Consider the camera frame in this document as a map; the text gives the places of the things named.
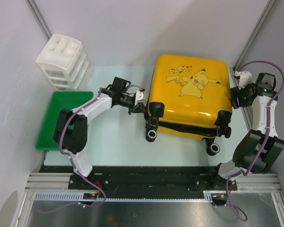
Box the green plastic tray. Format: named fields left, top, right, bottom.
left=35, top=91, right=94, bottom=151

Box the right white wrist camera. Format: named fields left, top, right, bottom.
left=234, top=71, right=253, bottom=90

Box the yellow Pikachu hard-shell suitcase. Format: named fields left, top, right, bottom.
left=144, top=54, right=232, bottom=156

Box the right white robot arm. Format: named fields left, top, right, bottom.
left=209, top=71, right=284, bottom=190

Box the white plastic drawer organizer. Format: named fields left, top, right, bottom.
left=35, top=34, right=89, bottom=91

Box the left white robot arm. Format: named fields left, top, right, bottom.
left=53, top=77, right=146, bottom=189

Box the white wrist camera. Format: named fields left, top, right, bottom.
left=134, top=90, right=147, bottom=105
left=234, top=71, right=253, bottom=90

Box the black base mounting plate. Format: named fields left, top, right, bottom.
left=39, top=165, right=268, bottom=201

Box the aluminium frame rail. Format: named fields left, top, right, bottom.
left=25, top=173, right=283, bottom=202

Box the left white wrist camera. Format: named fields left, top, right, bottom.
left=134, top=90, right=147, bottom=105

